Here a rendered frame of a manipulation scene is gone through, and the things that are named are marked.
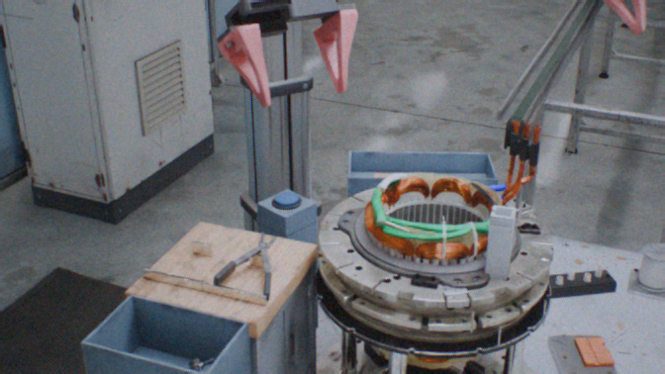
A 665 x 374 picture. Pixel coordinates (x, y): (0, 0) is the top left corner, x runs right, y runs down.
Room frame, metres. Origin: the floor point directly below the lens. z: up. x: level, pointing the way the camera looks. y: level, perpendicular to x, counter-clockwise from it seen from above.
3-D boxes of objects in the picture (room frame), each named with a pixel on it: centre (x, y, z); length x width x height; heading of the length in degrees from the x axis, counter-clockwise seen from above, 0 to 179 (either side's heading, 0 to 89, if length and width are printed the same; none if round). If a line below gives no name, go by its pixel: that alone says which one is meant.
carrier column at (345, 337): (1.03, -0.02, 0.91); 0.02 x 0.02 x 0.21
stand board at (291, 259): (0.94, 0.15, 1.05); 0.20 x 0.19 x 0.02; 159
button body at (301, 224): (1.18, 0.08, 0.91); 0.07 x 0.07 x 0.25; 46
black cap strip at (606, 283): (1.31, -0.46, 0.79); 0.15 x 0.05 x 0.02; 99
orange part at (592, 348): (1.09, -0.43, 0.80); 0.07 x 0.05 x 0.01; 1
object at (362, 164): (1.26, -0.14, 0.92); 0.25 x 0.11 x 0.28; 88
